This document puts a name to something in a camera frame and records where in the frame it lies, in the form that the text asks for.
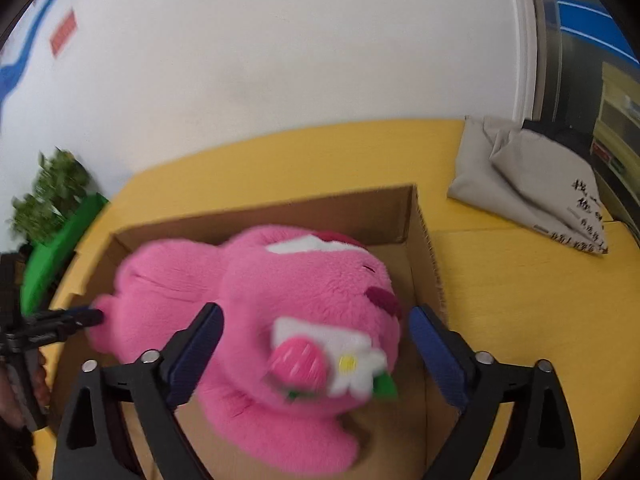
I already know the yellow desktop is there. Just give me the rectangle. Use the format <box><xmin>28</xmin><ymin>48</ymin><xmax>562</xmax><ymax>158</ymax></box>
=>
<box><xmin>30</xmin><ymin>119</ymin><xmax>640</xmax><ymax>480</ymax></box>

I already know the grey cloth bag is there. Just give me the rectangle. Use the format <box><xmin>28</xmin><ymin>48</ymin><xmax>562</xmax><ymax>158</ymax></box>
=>
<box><xmin>446</xmin><ymin>115</ymin><xmax>611</xmax><ymax>256</ymax></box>

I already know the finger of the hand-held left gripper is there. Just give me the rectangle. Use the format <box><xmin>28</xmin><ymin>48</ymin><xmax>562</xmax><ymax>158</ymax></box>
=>
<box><xmin>31</xmin><ymin>307</ymin><xmax>105</xmax><ymax>336</ymax></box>

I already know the person's left hand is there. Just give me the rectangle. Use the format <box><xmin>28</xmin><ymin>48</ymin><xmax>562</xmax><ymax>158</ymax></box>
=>
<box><xmin>0</xmin><ymin>350</ymin><xmax>52</xmax><ymax>428</ymax></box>

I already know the cardboard box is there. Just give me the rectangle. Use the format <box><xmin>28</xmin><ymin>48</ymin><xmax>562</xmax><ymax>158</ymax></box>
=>
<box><xmin>49</xmin><ymin>184</ymin><xmax>518</xmax><ymax>480</ymax></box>

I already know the green plant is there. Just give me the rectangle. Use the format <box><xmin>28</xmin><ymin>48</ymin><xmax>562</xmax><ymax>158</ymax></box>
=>
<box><xmin>7</xmin><ymin>147</ymin><xmax>93</xmax><ymax>247</ymax></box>

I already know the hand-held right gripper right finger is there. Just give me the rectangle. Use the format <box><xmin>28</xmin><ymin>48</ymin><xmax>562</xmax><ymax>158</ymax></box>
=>
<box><xmin>407</xmin><ymin>305</ymin><xmax>582</xmax><ymax>480</ymax></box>

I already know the pink plush toy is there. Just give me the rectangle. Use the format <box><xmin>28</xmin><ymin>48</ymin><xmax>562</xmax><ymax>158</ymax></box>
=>
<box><xmin>89</xmin><ymin>225</ymin><xmax>403</xmax><ymax>478</ymax></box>

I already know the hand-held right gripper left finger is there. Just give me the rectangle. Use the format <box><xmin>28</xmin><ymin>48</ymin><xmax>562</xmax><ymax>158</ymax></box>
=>
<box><xmin>52</xmin><ymin>302</ymin><xmax>225</xmax><ymax>480</ymax></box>

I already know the green plastic item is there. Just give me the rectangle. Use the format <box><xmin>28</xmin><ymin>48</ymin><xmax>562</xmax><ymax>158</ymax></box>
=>
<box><xmin>19</xmin><ymin>194</ymin><xmax>111</xmax><ymax>317</ymax></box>

